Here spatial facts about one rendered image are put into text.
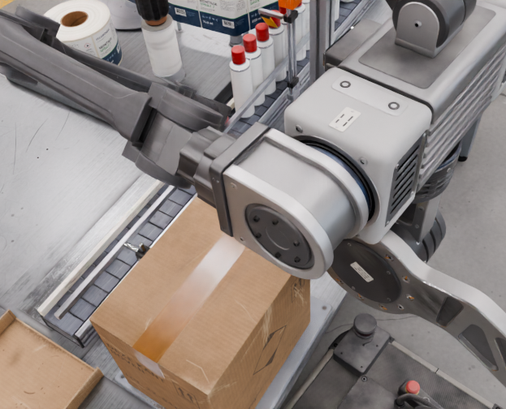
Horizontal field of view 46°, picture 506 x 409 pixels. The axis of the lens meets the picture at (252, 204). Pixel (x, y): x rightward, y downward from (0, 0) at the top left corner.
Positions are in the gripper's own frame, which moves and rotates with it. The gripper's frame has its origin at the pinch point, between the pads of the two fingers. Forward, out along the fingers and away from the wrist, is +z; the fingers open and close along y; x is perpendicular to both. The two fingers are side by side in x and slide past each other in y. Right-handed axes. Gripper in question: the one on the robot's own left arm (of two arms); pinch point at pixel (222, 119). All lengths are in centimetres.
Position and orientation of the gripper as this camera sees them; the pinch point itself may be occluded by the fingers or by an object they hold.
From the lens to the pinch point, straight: 150.2
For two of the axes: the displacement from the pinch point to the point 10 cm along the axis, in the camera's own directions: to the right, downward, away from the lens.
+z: 3.7, 0.4, 9.3
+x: -3.6, 9.3, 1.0
